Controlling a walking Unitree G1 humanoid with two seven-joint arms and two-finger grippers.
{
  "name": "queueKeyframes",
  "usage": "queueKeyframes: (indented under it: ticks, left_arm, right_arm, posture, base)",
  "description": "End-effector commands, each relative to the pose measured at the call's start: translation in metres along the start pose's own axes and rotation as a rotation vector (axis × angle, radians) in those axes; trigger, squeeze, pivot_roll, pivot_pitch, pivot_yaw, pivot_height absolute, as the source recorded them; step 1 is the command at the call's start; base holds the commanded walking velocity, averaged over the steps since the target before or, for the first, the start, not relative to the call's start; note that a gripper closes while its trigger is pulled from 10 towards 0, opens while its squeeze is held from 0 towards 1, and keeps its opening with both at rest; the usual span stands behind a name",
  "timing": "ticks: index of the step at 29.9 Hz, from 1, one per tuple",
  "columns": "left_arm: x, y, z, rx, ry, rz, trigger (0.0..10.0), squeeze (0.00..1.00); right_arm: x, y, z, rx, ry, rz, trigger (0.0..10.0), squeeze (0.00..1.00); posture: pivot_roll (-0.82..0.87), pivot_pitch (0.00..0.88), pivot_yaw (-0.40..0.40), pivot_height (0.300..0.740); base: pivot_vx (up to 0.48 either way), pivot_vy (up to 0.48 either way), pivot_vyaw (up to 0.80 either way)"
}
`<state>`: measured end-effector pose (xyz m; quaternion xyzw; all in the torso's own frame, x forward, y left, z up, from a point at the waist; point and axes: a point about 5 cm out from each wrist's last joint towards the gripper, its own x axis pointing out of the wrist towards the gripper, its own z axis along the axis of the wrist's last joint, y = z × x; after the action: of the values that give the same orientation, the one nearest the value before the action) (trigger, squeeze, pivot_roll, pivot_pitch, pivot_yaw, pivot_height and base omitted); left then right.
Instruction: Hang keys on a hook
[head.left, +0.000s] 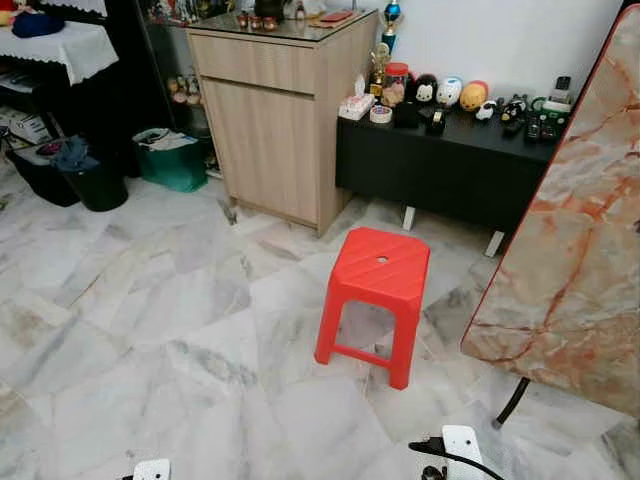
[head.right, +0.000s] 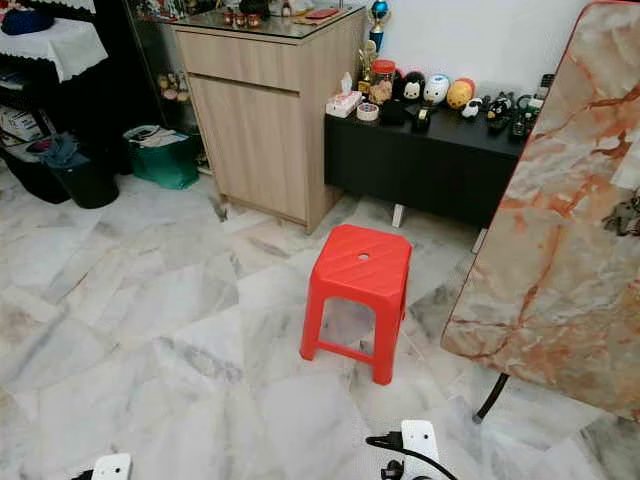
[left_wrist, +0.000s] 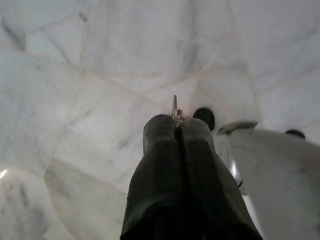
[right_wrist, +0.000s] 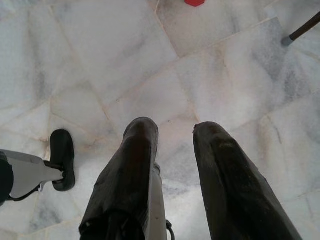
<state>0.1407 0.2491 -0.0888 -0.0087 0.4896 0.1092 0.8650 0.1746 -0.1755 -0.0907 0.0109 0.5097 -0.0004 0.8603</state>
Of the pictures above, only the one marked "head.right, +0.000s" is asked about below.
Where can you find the marble pattern folding table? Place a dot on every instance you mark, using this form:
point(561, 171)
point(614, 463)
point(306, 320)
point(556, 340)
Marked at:
point(560, 270)

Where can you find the black white figurine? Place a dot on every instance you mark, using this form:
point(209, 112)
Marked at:
point(500, 105)

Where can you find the black tape dispenser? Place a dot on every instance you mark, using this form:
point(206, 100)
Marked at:
point(422, 119)

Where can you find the dark blue bundle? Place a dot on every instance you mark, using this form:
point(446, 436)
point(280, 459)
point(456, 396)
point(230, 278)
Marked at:
point(28, 22)

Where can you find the blue and gold trophy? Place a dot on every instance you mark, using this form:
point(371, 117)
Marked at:
point(379, 18)

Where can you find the yellow plush toy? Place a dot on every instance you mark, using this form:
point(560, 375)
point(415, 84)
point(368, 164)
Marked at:
point(460, 94)

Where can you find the red plastic stool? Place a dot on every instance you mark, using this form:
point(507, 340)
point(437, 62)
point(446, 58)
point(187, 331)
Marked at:
point(360, 280)

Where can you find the light wood cabinet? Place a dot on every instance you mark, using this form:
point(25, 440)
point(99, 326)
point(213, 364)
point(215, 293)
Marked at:
point(255, 125)

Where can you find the black pouch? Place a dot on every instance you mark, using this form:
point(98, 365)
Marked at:
point(393, 112)

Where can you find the small red cup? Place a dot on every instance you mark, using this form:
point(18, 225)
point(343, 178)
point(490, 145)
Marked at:
point(228, 17)
point(241, 18)
point(256, 19)

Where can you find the round black waste bin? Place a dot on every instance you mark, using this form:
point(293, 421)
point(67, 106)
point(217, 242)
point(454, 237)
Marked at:
point(85, 182)

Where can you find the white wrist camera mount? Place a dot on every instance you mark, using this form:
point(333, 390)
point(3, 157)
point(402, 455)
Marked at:
point(111, 467)
point(421, 448)

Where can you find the black incense pot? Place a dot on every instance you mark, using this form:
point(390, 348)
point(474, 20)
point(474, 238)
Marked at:
point(255, 8)

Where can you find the red envelope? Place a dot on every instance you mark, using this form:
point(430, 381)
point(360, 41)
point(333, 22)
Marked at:
point(321, 13)

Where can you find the small panda figurine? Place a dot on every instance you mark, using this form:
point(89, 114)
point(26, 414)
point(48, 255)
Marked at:
point(472, 108)

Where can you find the black tv console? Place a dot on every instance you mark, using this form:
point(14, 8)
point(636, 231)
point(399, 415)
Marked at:
point(420, 170)

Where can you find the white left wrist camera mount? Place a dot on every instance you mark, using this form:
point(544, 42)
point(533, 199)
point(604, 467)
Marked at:
point(111, 467)

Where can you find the white paper label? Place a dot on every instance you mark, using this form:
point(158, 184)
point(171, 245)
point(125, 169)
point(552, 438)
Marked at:
point(630, 170)

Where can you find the dark glass display shelf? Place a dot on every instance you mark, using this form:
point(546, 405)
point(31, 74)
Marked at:
point(145, 55)

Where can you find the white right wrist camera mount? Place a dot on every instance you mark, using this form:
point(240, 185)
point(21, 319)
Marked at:
point(421, 448)

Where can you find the dark key bunch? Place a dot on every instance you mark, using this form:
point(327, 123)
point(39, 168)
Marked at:
point(626, 215)

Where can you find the red lid snack jar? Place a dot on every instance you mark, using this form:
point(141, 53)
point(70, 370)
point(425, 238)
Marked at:
point(383, 85)

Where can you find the black storage tub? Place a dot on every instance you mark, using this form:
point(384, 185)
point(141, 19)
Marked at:
point(25, 178)

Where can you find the black table leg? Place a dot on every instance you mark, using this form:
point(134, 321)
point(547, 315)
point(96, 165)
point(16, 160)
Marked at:
point(492, 396)

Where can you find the green shopping bag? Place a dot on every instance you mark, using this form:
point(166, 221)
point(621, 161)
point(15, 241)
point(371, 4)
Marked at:
point(163, 162)

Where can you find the white plush toy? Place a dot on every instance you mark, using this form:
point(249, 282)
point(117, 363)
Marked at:
point(436, 89)

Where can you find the white tape roll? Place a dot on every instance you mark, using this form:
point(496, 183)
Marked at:
point(361, 112)

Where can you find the white lace tablecloth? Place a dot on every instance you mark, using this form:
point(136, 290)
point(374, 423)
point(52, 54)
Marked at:
point(60, 45)

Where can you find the black mouse plush toy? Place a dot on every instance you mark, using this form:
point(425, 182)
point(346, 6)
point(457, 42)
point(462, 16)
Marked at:
point(411, 87)

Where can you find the slim black remote control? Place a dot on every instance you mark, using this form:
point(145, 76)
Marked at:
point(497, 125)

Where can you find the small gold trophy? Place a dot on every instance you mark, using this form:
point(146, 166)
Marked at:
point(366, 72)

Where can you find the pink white tissue box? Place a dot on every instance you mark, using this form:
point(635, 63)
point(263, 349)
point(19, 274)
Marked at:
point(343, 101)

